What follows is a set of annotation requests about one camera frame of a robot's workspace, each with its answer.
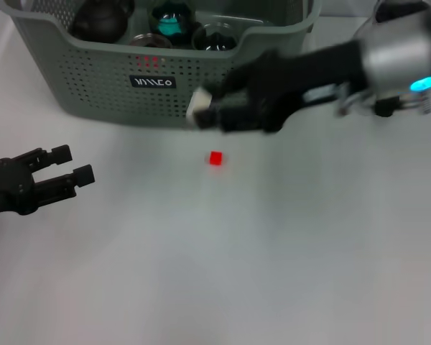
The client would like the small red toy brick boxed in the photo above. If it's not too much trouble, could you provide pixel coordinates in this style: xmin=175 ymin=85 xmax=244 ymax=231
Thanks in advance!
xmin=207 ymin=150 xmax=225 ymax=167

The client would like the glass pitcher black handle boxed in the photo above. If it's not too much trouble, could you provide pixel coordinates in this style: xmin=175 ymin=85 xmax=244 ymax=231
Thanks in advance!
xmin=358 ymin=0 xmax=431 ymax=33

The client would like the white toy brick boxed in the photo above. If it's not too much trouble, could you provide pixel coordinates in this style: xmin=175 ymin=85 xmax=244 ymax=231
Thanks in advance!
xmin=185 ymin=87 xmax=213 ymax=129

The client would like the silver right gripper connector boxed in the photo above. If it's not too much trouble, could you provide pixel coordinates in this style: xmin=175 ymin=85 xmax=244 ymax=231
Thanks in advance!
xmin=334 ymin=81 xmax=373 ymax=119

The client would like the teal toy brick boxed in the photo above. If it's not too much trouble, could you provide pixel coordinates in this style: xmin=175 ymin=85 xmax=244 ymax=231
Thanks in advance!
xmin=157 ymin=16 xmax=185 ymax=37

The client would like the grey perforated storage bin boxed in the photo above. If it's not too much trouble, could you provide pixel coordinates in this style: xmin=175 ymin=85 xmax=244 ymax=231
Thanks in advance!
xmin=3 ymin=0 xmax=323 ymax=131

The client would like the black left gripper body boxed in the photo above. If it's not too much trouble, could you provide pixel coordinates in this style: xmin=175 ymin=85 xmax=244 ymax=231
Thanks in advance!
xmin=0 ymin=155 xmax=37 ymax=219

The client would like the glass teacup black sleeve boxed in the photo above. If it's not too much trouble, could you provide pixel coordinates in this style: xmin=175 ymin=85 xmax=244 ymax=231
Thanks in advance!
xmin=192 ymin=22 xmax=238 ymax=52
xmin=147 ymin=0 xmax=198 ymax=39
xmin=129 ymin=32 xmax=174 ymax=50

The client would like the dark clay teapot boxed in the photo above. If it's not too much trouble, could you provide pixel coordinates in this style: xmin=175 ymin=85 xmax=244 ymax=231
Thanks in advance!
xmin=71 ymin=0 xmax=134 ymax=41

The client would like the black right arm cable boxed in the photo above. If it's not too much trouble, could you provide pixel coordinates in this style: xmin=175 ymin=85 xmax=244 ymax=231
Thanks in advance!
xmin=371 ymin=88 xmax=431 ymax=119

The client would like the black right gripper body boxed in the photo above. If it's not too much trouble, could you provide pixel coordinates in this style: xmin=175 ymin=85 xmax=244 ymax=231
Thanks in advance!
xmin=222 ymin=38 xmax=368 ymax=134

